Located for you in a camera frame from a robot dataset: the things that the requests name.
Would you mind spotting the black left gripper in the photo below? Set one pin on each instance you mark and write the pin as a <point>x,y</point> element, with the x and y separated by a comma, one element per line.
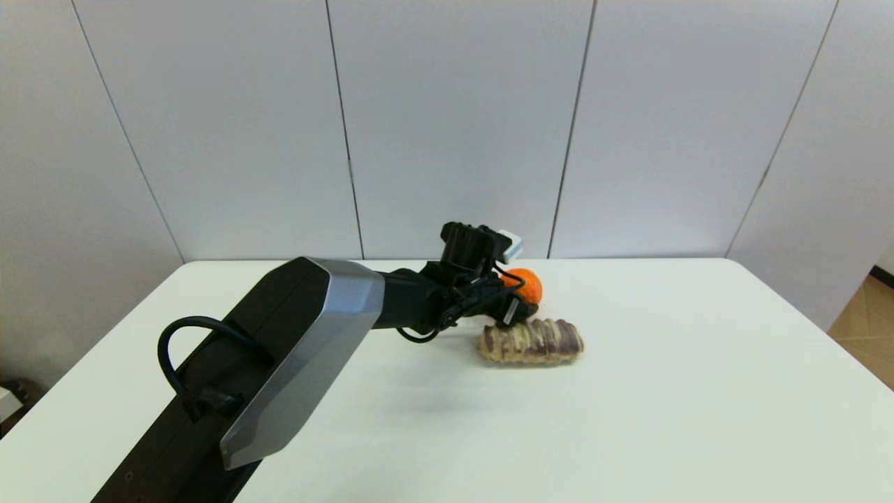
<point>489,304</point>

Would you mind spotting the orange mandarin fruit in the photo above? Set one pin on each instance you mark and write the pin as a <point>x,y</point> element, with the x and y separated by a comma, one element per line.
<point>525,283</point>

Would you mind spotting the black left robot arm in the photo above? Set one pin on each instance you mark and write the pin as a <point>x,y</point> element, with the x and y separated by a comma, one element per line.
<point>293,335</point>

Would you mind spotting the brown striped bread roll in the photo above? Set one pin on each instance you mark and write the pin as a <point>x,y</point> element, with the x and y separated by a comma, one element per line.
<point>538,344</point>

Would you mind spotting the grey floor equipment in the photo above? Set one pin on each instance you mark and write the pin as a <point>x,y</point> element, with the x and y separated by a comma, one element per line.
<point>14,398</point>

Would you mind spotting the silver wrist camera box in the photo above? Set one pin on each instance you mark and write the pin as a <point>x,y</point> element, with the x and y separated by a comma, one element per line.
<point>513,244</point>

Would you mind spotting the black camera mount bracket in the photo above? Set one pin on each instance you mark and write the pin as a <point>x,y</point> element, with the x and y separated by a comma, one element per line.
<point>468,248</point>

